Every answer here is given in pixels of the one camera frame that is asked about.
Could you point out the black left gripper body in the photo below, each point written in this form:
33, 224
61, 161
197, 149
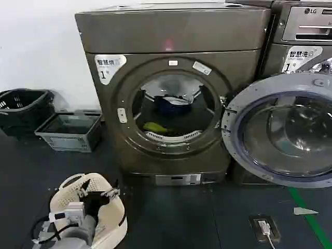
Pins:
94, 202

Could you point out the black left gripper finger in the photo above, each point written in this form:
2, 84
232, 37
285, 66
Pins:
111, 193
83, 189

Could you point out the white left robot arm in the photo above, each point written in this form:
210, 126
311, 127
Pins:
75, 233

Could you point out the white perforated laundry basket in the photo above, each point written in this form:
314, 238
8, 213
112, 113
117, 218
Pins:
109, 223

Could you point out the grey plastic crate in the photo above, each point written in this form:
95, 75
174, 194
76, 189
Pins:
67, 140

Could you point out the yellow-green garment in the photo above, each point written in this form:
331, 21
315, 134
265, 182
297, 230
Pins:
154, 127

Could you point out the black plastic basket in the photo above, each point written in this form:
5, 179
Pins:
23, 111

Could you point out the dark blue garment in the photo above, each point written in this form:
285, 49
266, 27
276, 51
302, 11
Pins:
171, 106

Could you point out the floor socket box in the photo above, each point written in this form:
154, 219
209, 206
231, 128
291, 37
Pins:
275, 225

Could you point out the grey dryer with open drum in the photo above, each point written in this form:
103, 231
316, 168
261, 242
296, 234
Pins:
176, 39

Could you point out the round glass dryer door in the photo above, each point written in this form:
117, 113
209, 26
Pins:
290, 129

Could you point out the grey triangular floor piece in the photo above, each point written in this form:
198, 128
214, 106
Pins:
303, 211

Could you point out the green floor tape strip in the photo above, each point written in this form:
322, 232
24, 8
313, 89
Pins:
308, 220

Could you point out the grey machine with drawer panel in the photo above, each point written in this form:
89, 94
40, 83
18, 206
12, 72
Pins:
288, 31

